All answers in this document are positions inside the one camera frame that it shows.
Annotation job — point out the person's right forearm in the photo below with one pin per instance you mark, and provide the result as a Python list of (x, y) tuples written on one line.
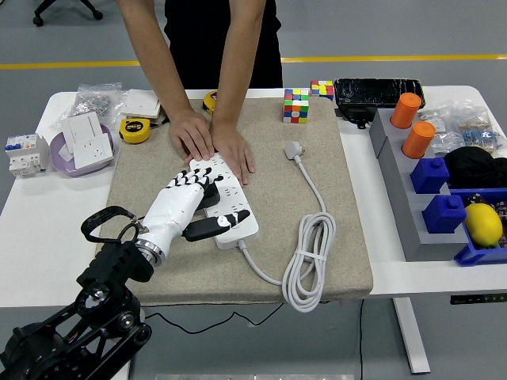
[(156, 59)]

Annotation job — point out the purple bowl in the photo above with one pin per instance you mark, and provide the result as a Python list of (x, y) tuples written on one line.
[(79, 170)]

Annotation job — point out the person's left forearm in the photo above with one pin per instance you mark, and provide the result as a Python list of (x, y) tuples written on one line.
[(239, 59)]

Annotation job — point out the white wall socket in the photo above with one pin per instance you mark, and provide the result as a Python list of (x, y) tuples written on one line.
[(93, 150)]

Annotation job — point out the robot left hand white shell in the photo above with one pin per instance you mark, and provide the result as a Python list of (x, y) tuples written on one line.
[(170, 210)]

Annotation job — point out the clear bag of resistors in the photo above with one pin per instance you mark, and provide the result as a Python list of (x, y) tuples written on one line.
[(481, 136)]

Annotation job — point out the black table control panel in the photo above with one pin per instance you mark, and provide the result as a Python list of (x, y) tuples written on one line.
[(475, 299)]

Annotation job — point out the grey-brown mat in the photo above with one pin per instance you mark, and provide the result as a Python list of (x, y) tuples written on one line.
[(269, 190)]

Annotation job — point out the white switch plate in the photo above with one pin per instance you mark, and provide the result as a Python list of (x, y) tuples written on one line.
[(81, 126)]

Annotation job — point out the black wrapped box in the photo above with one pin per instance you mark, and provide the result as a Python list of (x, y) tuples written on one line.
[(376, 92)]

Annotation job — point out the yellow lemon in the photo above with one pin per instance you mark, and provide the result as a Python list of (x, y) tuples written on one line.
[(482, 225)]

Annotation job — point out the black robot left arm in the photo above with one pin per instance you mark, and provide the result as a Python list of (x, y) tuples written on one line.
[(115, 261)]

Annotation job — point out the small white packet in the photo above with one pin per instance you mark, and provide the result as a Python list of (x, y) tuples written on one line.
[(65, 152)]

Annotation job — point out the orange cylinder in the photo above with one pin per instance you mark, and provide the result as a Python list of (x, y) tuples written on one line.
[(405, 112), (418, 140)]

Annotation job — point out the blue plastic bin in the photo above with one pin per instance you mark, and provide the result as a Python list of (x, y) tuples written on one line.
[(475, 255)]

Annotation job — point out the black plug adapter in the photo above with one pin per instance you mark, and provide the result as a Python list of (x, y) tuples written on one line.
[(212, 196)]

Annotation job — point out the white flat switch panel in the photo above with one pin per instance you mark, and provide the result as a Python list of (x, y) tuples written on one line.
[(138, 103)]

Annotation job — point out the black device with clip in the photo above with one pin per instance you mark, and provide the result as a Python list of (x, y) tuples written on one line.
[(356, 115)]

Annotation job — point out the person's torso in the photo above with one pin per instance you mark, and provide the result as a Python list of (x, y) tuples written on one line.
[(206, 39)]

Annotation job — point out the blue block with knob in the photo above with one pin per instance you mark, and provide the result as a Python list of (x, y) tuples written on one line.
[(443, 215), (429, 176)]

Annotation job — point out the white table leg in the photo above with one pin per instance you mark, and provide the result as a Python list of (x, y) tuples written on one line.
[(124, 374), (412, 336)]

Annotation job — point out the clear bag of small parts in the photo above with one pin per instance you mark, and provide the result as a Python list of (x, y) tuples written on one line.
[(443, 138)]

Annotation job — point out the person's left hand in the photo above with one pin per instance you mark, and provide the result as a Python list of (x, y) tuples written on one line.
[(233, 152)]

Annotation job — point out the large Rubik's cube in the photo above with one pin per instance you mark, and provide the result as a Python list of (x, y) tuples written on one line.
[(296, 107)]

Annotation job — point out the black cloth bundle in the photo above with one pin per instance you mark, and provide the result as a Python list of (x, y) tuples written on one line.
[(473, 166)]

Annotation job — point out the grey block holder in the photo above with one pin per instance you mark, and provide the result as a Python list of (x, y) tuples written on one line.
[(408, 221)]

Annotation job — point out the black office chair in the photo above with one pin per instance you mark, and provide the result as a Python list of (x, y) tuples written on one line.
[(38, 20)]

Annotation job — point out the clear bag of screws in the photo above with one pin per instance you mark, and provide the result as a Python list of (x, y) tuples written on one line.
[(93, 101)]

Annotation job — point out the white power strip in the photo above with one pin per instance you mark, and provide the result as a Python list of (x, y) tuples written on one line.
[(245, 234)]

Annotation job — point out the yellow tape measure black label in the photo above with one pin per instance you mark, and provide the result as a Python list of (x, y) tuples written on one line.
[(134, 130)]

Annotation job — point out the small Rubik's cube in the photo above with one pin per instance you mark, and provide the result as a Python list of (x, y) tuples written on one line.
[(321, 90)]

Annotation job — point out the white circuit breaker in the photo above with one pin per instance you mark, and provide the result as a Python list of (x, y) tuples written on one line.
[(24, 156)]

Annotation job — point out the person's right hand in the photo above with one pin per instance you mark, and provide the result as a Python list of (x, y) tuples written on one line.
[(192, 134)]

